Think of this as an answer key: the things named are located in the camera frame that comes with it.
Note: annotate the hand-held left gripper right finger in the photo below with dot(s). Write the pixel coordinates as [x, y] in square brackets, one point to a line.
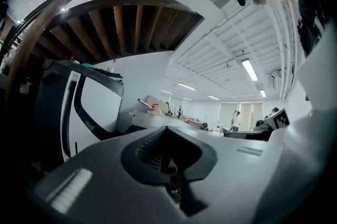
[237, 170]

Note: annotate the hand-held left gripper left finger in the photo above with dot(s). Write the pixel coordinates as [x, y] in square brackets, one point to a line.
[105, 178]

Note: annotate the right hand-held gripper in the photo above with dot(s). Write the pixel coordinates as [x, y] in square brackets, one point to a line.
[279, 119]

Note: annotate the ceiling light tube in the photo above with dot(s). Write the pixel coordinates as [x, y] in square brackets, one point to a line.
[249, 69]
[213, 97]
[187, 86]
[262, 93]

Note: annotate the white and black machine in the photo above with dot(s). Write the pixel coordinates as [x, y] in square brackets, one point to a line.
[100, 102]

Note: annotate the large cardboard box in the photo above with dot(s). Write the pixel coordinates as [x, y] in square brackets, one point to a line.
[155, 100]

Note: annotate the white bottle red cap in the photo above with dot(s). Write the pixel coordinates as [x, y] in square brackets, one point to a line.
[111, 68]

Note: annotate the person's black t-shirt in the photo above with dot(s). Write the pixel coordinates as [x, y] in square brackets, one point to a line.
[310, 7]

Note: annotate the wooden spiral staircase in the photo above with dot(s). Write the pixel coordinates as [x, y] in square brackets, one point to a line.
[105, 31]

